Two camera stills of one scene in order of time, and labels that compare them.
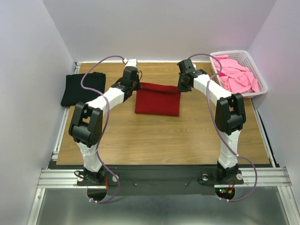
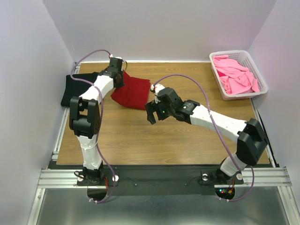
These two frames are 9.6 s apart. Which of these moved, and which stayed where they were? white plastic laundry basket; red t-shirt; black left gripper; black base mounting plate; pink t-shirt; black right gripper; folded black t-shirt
Moved: red t-shirt; black left gripper; black right gripper
Stayed: folded black t-shirt; pink t-shirt; white plastic laundry basket; black base mounting plate
